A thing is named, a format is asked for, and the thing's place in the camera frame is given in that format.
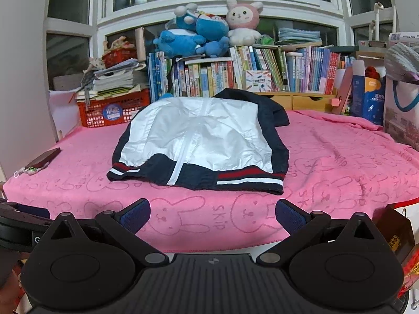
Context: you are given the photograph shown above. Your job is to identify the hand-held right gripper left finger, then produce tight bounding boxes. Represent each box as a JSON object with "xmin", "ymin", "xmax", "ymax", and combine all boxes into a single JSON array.
[{"xmin": 42, "ymin": 199, "xmax": 170, "ymax": 266}]

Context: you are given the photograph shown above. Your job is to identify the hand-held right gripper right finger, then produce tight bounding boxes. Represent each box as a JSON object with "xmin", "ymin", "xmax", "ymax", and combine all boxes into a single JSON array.
[{"xmin": 256, "ymin": 199, "xmax": 374, "ymax": 265}]

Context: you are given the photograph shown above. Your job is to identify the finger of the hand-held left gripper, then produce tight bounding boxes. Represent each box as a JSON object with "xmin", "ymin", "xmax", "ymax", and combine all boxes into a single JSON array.
[{"xmin": 0, "ymin": 199, "xmax": 51, "ymax": 220}]

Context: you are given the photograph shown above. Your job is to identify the navy and white jacket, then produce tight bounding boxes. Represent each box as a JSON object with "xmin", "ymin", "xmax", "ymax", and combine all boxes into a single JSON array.
[{"xmin": 107, "ymin": 88, "xmax": 290, "ymax": 196}]

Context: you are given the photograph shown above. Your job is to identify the dark red phone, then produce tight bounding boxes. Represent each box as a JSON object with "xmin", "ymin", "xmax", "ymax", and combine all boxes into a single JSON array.
[{"xmin": 24, "ymin": 147, "xmax": 62, "ymax": 171}]

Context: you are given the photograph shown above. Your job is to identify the pink bunny-print towel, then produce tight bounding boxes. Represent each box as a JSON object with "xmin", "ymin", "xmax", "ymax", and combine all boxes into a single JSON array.
[{"xmin": 2, "ymin": 109, "xmax": 419, "ymax": 252}]

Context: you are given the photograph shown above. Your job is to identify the white paper board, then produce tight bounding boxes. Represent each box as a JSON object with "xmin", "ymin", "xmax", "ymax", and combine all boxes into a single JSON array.
[{"xmin": 49, "ymin": 90, "xmax": 81, "ymax": 141}]

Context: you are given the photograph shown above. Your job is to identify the dark brown box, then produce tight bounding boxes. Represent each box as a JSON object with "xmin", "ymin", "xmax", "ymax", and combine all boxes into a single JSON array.
[{"xmin": 376, "ymin": 203, "xmax": 416, "ymax": 262}]

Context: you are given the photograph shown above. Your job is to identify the red plastic crate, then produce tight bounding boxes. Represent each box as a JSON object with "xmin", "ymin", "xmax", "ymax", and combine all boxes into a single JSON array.
[{"xmin": 77, "ymin": 89, "xmax": 152, "ymax": 128}]

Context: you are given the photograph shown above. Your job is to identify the wooden drawer organizer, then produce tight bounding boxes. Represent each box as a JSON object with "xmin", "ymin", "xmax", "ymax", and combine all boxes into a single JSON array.
[{"xmin": 255, "ymin": 90, "xmax": 338, "ymax": 113}]

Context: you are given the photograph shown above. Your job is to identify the grey storage box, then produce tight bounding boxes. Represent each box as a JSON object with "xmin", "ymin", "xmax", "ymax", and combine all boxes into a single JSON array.
[{"xmin": 52, "ymin": 74, "xmax": 84, "ymax": 91}]

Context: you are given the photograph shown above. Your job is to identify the red printed packet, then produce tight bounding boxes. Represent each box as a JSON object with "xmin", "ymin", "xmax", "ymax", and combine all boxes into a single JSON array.
[{"xmin": 401, "ymin": 255, "xmax": 419, "ymax": 301}]

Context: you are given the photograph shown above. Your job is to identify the brown board with pink clip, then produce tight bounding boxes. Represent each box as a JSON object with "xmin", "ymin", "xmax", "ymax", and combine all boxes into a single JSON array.
[{"xmin": 330, "ymin": 67, "xmax": 354, "ymax": 115}]

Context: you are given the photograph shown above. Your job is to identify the stack of papers and booklets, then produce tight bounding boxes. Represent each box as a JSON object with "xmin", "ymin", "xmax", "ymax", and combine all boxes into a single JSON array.
[{"xmin": 76, "ymin": 58, "xmax": 148, "ymax": 100}]

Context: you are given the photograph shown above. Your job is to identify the colourful pencil-print box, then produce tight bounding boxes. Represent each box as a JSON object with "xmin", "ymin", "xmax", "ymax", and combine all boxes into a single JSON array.
[{"xmin": 242, "ymin": 70, "xmax": 275, "ymax": 93}]

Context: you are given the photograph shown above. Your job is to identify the blue carton box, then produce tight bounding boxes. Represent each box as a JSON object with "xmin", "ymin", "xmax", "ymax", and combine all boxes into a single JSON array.
[{"xmin": 352, "ymin": 59, "xmax": 386, "ymax": 125}]

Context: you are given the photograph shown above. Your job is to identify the row of slim paperback books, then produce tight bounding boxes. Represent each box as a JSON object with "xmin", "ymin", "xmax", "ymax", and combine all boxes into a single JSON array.
[{"xmin": 229, "ymin": 44, "xmax": 341, "ymax": 94}]

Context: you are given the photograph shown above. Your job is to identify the small red basket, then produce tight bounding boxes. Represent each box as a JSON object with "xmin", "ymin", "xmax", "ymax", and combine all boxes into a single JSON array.
[{"xmin": 102, "ymin": 46, "xmax": 138, "ymax": 68}]

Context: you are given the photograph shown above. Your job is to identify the beige upright board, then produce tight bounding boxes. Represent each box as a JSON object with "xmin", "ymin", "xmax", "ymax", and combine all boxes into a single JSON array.
[{"xmin": 136, "ymin": 27, "xmax": 147, "ymax": 61}]

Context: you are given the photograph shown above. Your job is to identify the stack of teal booklets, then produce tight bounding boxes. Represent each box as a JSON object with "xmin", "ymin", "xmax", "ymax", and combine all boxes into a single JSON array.
[{"xmin": 278, "ymin": 27, "xmax": 323, "ymax": 46}]

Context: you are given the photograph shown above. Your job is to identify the small blue plush toy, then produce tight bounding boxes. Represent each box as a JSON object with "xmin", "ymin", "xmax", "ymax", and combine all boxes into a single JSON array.
[{"xmin": 196, "ymin": 36, "xmax": 230, "ymax": 57}]

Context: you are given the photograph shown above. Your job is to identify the brown clipboard with metal clip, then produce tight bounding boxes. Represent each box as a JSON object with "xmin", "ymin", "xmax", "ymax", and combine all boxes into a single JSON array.
[{"xmin": 358, "ymin": 39, "xmax": 388, "ymax": 59}]

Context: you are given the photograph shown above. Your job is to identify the grey knitted cloth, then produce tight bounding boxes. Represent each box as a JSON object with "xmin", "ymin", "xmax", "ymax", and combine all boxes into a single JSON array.
[{"xmin": 384, "ymin": 43, "xmax": 419, "ymax": 81}]

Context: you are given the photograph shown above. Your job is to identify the blue plush toy white ears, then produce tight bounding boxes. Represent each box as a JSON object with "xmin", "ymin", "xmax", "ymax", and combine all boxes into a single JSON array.
[{"xmin": 174, "ymin": 3, "xmax": 230, "ymax": 41}]

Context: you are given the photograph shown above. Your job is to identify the pink bunny plush toy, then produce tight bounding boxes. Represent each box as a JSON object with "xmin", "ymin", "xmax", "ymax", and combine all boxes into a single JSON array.
[{"xmin": 226, "ymin": 0, "xmax": 264, "ymax": 47}]

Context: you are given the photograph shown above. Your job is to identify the white printed carton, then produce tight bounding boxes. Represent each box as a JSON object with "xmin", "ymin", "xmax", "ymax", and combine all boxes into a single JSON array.
[{"xmin": 388, "ymin": 32, "xmax": 419, "ymax": 44}]

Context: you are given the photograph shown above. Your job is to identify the white pipe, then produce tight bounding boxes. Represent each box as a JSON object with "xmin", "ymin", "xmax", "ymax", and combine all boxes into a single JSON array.
[{"xmin": 369, "ymin": 2, "xmax": 385, "ymax": 41}]

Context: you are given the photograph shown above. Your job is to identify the white window frame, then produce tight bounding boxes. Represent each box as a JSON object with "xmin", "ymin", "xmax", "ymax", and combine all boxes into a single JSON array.
[{"xmin": 44, "ymin": 0, "xmax": 419, "ymax": 72}]

